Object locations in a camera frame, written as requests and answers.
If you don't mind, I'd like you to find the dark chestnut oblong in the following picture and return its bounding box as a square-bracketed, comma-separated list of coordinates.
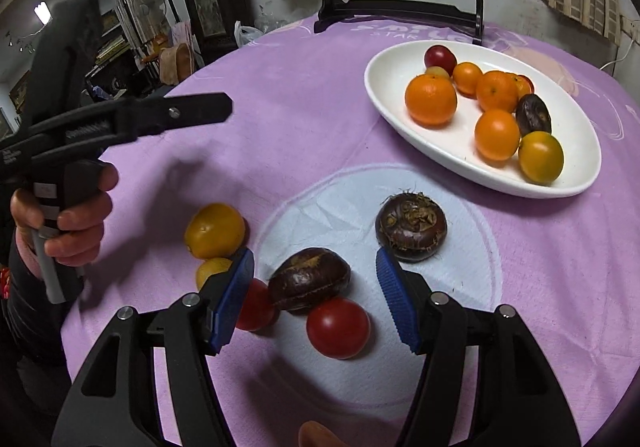
[268, 248, 352, 311]

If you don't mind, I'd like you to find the small yellow-orange citrus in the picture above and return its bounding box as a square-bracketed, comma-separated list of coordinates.
[518, 131, 564, 185]

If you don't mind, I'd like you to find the small yellow fruit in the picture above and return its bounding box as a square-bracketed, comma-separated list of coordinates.
[425, 66, 450, 80]
[195, 257, 232, 290]

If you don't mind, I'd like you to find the left hand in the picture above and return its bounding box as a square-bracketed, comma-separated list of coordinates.
[10, 162, 119, 279]

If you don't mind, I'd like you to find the white plastic bag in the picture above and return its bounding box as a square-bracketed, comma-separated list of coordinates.
[233, 20, 264, 48]

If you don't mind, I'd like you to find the large yellow orange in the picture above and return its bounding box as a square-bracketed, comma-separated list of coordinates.
[183, 204, 246, 259]

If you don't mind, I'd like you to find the purple tablecloth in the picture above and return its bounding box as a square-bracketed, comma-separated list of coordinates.
[62, 19, 639, 446]

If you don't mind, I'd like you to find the red cherry tomato partly hidden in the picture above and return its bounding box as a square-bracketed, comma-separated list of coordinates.
[235, 278, 279, 332]

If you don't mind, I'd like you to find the red cherry tomato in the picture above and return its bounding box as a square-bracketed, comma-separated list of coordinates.
[306, 297, 371, 360]

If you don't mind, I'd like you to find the dark water chestnut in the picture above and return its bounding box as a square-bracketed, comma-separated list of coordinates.
[374, 192, 448, 263]

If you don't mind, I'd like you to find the white oval plate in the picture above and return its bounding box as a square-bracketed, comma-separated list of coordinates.
[363, 38, 603, 199]

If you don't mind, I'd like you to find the orange citrus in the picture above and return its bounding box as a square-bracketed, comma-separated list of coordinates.
[474, 109, 521, 162]

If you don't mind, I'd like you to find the dark red plum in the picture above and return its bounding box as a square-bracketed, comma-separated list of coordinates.
[424, 44, 458, 74]

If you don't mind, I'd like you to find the mandarin orange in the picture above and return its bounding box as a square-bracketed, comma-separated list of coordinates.
[509, 72, 535, 100]
[475, 70, 518, 112]

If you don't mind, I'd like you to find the mandarin orange back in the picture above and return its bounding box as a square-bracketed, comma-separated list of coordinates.
[509, 72, 535, 100]

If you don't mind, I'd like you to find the small orange left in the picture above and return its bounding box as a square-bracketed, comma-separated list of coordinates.
[451, 62, 483, 98]

